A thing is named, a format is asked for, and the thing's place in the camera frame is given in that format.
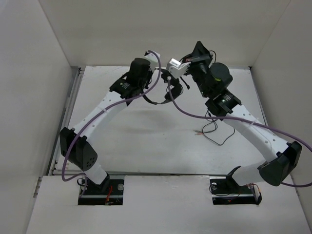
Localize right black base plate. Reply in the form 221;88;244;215
209;177;262;205

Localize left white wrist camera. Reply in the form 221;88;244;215
144;51;160;69

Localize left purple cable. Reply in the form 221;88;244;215
62;50;162;193

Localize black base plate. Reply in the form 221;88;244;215
77;175;124;206
209;177;262;205

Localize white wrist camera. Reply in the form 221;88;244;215
166;58;191;78
144;51;160;69

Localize purple cable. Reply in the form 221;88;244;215
62;50;162;193
167;75;312;188

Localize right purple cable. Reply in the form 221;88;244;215
167;75;312;188

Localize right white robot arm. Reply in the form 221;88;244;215
182;41;302;192

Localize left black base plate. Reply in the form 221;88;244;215
77;175;124;206

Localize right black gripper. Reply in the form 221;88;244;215
181;40;214;98

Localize black headphones with cable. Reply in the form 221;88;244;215
143;68;235;146

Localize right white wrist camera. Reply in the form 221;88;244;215
166;58;191;78

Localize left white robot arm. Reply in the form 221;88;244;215
59;54;159;194

